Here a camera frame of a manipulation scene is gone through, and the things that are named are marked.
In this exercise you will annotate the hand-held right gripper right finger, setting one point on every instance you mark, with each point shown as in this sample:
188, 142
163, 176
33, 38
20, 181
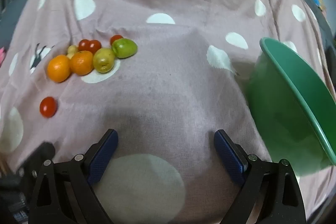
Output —
228, 155

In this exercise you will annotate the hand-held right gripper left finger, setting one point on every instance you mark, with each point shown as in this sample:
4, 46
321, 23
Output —
103, 155

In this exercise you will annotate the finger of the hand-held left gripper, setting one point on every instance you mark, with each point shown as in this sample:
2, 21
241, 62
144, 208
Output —
42, 151

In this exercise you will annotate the green plastic bowl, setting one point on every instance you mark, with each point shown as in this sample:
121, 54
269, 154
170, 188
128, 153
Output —
286, 113

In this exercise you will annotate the orange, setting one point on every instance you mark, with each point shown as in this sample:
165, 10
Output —
81, 62
58, 68

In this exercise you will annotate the yellowish green jujube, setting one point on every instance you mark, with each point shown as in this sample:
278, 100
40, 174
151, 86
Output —
103, 60

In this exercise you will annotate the bright green jujube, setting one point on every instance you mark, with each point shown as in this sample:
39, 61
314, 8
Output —
125, 47

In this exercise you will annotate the pink polka dot blanket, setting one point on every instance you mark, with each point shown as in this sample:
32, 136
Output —
168, 87

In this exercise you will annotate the pink plush toy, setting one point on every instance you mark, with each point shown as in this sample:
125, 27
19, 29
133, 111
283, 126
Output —
1, 54

